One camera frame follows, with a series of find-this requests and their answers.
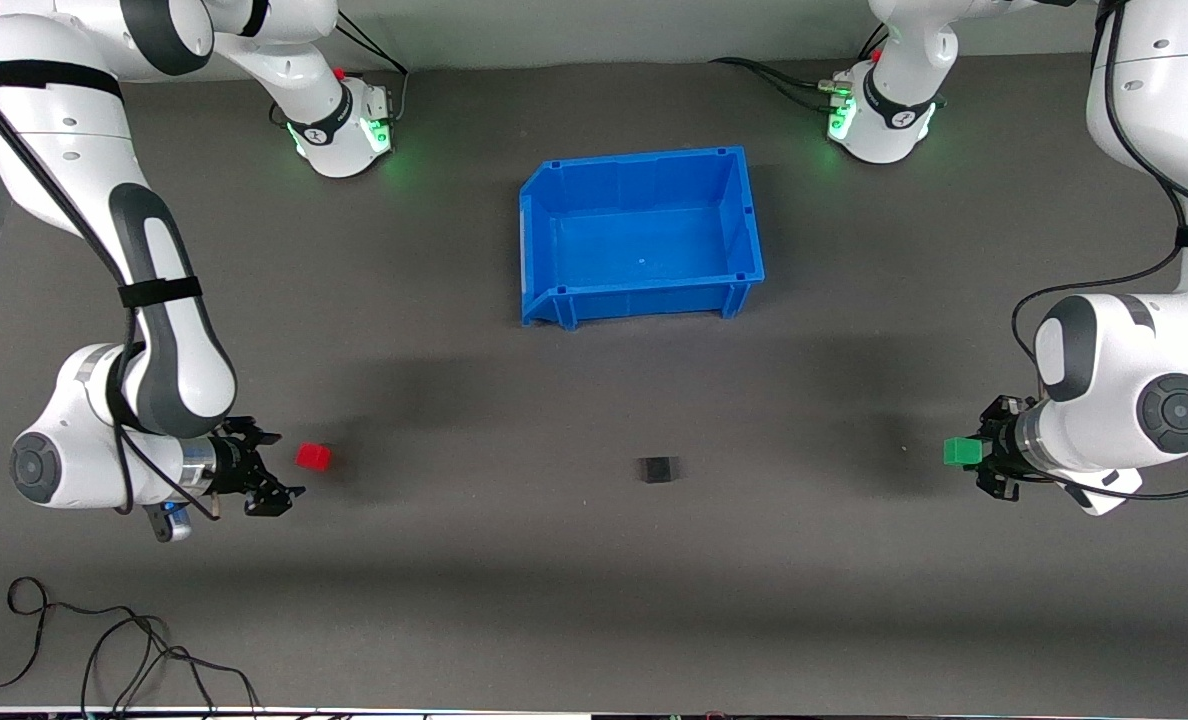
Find dark grey table mat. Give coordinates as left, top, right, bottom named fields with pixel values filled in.
left=0, top=40, right=1188, bottom=713

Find blue plastic storage bin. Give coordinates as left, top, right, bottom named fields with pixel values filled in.
left=519, top=146, right=766, bottom=331

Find loose thin black cable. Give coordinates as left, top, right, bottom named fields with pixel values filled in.
left=0, top=577, right=260, bottom=720

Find right arm black hose cable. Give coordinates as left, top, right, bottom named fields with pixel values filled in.
left=0, top=60, right=225, bottom=516

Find arm black hose cable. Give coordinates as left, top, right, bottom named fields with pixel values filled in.
left=0, top=60, right=225, bottom=516
left=1012, top=0, right=1188, bottom=501

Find right arm base black cables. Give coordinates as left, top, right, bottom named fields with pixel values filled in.
left=269, top=10, right=410, bottom=126

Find arm base black cables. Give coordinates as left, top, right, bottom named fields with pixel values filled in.
left=269, top=10, right=410, bottom=126
left=709, top=57, right=845, bottom=111

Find left arm black hose cable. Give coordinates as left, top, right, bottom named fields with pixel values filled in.
left=1012, top=0, right=1188, bottom=501

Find left arm base black cables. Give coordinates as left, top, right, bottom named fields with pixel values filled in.
left=709, top=57, right=845, bottom=111

